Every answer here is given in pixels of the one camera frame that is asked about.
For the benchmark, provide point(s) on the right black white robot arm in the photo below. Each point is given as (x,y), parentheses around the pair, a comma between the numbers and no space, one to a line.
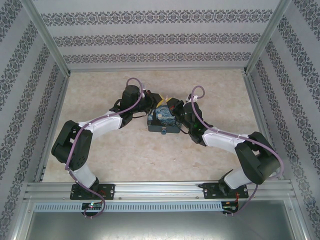
(225,140)

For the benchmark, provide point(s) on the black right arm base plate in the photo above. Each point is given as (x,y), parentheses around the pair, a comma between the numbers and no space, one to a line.
(208,191)

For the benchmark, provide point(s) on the grey sheet metal panel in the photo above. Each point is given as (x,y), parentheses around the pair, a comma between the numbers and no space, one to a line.
(160,227)

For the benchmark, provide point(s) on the aluminium table side rail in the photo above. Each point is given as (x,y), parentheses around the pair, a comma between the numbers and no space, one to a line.
(53,125)
(258,112)

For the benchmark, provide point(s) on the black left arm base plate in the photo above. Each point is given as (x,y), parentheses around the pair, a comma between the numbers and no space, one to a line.
(110,191)

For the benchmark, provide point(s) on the starry night print tin box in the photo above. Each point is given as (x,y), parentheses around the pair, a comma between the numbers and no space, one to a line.
(165,120)

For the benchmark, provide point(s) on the aluminium frame post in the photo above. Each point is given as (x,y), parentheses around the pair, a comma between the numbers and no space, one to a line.
(48,35)
(267,35)

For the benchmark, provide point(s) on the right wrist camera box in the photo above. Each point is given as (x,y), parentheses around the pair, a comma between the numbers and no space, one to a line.
(193,98)

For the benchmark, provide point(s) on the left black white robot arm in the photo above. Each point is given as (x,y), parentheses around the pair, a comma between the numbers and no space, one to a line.
(105,125)

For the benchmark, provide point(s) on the aluminium mounting rail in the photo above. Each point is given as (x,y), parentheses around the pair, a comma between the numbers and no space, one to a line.
(155,191)

